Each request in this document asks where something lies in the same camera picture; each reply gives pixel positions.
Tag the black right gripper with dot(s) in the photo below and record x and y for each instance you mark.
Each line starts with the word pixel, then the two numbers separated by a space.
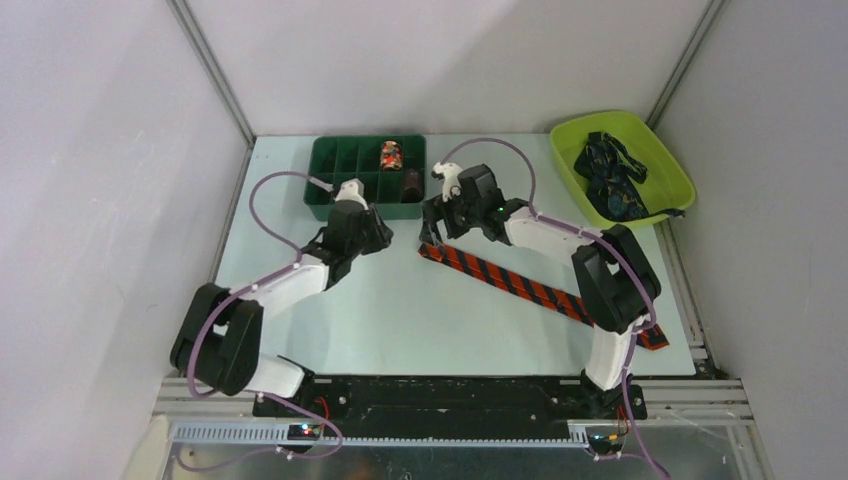
pixel 438 208

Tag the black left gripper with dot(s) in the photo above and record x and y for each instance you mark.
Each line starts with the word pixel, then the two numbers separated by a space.
pixel 381 234

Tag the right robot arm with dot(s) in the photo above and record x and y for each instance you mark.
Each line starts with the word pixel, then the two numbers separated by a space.
pixel 617 284

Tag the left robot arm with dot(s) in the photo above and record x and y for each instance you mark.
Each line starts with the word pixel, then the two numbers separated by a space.
pixel 219 340

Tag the brown patterned rolled tie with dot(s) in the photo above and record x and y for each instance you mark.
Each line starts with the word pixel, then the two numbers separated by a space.
pixel 412 186

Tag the green compartment organizer tray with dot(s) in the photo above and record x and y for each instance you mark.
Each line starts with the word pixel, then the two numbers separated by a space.
pixel 336 159

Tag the navy floral gold tie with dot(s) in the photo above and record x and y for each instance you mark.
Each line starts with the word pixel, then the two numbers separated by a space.
pixel 612 174

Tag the lime green plastic bin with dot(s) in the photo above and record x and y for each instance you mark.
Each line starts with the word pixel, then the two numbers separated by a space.
pixel 667 184

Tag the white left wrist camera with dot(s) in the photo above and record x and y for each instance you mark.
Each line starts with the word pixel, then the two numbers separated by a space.
pixel 352 190

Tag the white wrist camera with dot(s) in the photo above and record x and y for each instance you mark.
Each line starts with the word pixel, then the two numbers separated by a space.
pixel 352 190
pixel 448 174

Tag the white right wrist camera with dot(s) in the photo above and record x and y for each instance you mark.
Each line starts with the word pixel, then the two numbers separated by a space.
pixel 448 174

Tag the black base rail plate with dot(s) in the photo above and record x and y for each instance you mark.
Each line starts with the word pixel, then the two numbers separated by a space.
pixel 463 408

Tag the left corner aluminium post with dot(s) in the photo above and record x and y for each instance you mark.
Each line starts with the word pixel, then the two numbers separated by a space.
pixel 200 44

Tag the corner aluminium post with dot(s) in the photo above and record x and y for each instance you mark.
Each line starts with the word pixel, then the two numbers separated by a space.
pixel 200 44
pixel 698 36

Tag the right corner aluminium post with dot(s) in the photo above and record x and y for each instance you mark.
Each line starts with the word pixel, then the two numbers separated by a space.
pixel 698 36

